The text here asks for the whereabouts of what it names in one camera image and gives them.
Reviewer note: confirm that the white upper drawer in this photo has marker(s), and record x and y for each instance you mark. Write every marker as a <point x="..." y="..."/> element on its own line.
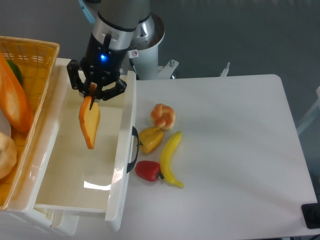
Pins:
<point x="92" y="182"/>

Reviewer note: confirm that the knotted bread roll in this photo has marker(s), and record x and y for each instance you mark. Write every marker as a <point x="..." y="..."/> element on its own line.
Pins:
<point x="163" y="116"/>

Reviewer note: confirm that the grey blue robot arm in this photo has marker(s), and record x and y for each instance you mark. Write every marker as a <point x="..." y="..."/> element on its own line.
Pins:
<point x="120" y="18"/>

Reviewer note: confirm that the yellow bell pepper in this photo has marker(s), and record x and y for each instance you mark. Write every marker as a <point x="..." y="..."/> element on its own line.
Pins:
<point x="150" y="139"/>

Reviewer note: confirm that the black drawer handle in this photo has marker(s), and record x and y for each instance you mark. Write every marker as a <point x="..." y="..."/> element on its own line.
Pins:
<point x="135" y="146"/>

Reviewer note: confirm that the toast bread slice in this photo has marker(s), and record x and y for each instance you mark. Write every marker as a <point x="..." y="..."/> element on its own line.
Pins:
<point x="89" y="117"/>

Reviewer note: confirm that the black device at edge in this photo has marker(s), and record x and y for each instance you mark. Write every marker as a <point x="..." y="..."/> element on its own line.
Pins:
<point x="311" y="214"/>

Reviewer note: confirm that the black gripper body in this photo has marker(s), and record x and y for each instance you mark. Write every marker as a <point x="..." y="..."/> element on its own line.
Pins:
<point x="102" y="60"/>

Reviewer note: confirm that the orange baguette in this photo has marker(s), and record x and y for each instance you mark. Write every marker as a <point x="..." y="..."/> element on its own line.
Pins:
<point x="13" y="100"/>

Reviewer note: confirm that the yellow woven basket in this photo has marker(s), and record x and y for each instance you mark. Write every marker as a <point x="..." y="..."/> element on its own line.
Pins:
<point x="36" y="59"/>

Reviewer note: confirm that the green pepper in basket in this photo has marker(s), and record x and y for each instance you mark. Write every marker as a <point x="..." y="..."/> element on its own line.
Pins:
<point x="16" y="70"/>

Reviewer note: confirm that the yellow banana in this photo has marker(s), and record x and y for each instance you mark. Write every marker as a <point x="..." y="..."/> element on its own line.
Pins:
<point x="166" y="158"/>

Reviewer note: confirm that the round bun in basket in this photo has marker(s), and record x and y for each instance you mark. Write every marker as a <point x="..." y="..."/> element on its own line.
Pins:
<point x="8" y="155"/>

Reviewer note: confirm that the white frame at right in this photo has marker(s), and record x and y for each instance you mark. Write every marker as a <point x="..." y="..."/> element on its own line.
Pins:
<point x="312" y="113"/>

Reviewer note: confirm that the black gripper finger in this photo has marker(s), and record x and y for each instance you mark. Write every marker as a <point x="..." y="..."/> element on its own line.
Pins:
<point x="73" y="68"/>
<point x="96" y="93"/>

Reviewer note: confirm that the white drawer cabinet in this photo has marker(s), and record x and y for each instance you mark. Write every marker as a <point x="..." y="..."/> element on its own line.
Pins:
<point x="22" y="216"/>

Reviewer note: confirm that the red bell pepper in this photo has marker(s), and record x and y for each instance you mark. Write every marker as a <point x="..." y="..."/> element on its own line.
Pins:
<point x="149" y="170"/>

